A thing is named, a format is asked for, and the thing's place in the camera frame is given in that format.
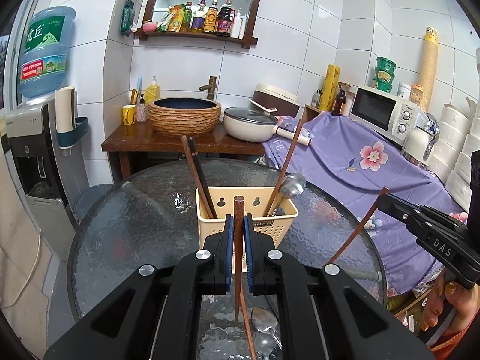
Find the black chopstick gold band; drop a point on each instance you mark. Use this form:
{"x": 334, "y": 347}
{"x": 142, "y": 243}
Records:
{"x": 201, "y": 176}

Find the brown wooden chopstick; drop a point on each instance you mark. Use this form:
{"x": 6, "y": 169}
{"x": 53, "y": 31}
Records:
{"x": 284, "y": 167}
{"x": 360, "y": 227}
{"x": 195, "y": 177}
{"x": 238, "y": 220}

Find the purple floral cloth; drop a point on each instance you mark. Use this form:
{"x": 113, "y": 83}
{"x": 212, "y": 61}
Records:
{"x": 352, "y": 163}

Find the orange knit sleeve forearm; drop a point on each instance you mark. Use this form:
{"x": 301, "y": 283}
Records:
{"x": 464, "y": 345}

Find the dark soy sauce bottle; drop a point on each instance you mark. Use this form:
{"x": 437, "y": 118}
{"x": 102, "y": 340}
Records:
{"x": 224, "y": 20}

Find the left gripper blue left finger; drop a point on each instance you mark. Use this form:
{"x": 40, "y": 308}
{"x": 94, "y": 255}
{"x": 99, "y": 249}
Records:
{"x": 228, "y": 242}

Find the wooden side table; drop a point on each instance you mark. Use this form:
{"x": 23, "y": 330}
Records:
{"x": 134, "y": 148}

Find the beige perforated utensil holder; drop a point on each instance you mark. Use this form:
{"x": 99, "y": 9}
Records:
{"x": 255, "y": 200}

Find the steel spoon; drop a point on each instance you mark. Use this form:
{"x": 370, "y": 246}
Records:
{"x": 292, "y": 186}
{"x": 266, "y": 322}

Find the yellow foil roll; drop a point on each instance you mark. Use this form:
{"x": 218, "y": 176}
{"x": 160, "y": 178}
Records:
{"x": 328, "y": 92}

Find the white pan with lid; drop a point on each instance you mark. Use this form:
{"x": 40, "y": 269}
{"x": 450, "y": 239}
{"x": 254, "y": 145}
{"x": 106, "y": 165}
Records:
{"x": 252, "y": 126}

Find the wooden framed wall shelf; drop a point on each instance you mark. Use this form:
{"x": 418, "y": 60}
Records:
{"x": 197, "y": 19}

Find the yellow mug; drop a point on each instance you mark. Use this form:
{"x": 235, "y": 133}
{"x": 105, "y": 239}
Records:
{"x": 129, "y": 114}

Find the white paper roll stacks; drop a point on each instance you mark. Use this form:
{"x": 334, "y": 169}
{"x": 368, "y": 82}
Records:
{"x": 452, "y": 154}

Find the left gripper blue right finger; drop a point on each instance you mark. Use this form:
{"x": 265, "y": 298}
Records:
{"x": 249, "y": 235}

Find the blue water jug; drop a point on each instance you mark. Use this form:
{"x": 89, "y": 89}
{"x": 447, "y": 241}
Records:
{"x": 43, "y": 64}

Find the white microwave oven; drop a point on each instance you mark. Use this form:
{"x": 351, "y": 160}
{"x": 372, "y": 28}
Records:
{"x": 391, "y": 116}

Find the right hand yellow nails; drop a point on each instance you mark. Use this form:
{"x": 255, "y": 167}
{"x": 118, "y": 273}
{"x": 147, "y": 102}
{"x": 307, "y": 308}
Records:
{"x": 447, "y": 293}

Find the woven pattern basin sink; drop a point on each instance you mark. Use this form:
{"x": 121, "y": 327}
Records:
{"x": 179, "y": 116}

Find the brown white rice cooker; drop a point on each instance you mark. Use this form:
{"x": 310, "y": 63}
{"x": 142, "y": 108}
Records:
{"x": 275, "y": 101}

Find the tall stack paper cups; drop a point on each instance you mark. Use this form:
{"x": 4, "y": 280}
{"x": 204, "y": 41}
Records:
{"x": 429, "y": 66}

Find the bronze faucet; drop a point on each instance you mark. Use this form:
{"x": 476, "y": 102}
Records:
{"x": 210, "y": 88}

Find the white thermos kettle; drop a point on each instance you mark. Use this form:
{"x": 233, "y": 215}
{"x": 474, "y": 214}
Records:
{"x": 419, "y": 143}

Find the water dispenser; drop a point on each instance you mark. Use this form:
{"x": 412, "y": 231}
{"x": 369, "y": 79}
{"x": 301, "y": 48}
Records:
{"x": 31, "y": 137}

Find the round glass table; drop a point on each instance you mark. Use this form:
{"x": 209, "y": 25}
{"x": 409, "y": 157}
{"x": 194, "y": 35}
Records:
{"x": 151, "y": 218}

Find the yellow soap bottle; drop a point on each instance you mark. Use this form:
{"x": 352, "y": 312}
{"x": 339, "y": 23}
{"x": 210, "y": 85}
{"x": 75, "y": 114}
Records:
{"x": 152, "y": 91}

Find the stack of green bowls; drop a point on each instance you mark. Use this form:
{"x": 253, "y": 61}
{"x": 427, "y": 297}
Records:
{"x": 384, "y": 74}

